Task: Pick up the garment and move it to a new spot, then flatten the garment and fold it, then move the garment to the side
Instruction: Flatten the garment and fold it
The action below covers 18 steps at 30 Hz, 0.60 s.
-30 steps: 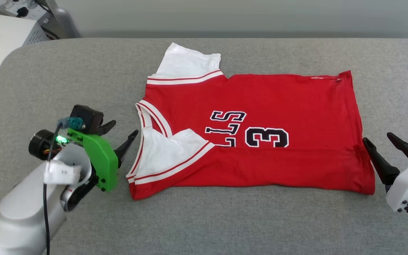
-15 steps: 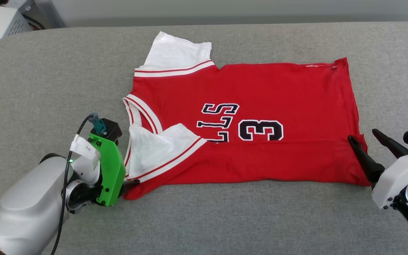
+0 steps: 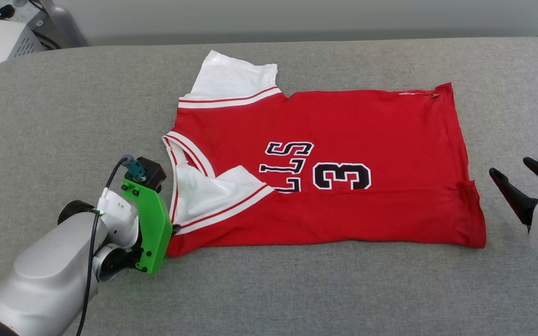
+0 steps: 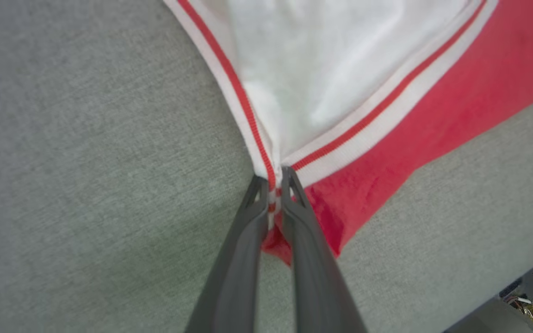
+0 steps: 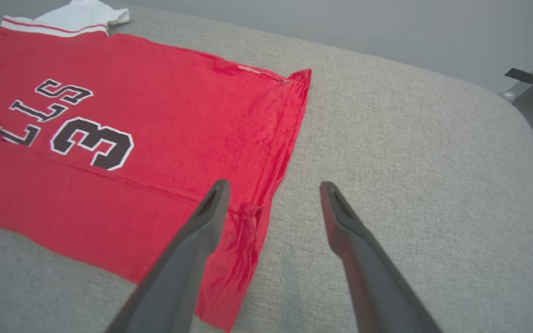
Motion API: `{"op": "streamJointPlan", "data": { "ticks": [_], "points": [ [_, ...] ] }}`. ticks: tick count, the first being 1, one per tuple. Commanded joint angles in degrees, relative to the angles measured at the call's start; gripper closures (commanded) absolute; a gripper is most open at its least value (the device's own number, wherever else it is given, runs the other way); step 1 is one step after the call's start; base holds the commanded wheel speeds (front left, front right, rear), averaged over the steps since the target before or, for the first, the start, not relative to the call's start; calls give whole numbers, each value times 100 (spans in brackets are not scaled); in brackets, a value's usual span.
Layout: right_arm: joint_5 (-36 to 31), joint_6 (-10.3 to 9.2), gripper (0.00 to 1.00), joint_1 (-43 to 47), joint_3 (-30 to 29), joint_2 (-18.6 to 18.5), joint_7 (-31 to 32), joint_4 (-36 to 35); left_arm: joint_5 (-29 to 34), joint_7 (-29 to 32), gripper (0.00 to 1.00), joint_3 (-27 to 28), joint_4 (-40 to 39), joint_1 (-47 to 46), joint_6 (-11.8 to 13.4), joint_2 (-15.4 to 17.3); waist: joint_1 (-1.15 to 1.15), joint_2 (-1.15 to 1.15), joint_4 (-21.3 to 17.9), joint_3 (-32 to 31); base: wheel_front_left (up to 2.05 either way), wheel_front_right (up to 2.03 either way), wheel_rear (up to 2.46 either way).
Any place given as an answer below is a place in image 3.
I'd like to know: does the white and green left gripper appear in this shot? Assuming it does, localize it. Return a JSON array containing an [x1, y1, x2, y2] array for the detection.
[[97, 180, 181, 274]]

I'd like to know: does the red and white basketball jersey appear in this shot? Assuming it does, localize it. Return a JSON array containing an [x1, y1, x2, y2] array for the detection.
[[162, 50, 487, 258]]

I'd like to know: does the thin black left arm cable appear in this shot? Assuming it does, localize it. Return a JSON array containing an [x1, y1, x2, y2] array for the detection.
[[75, 156, 132, 336]]

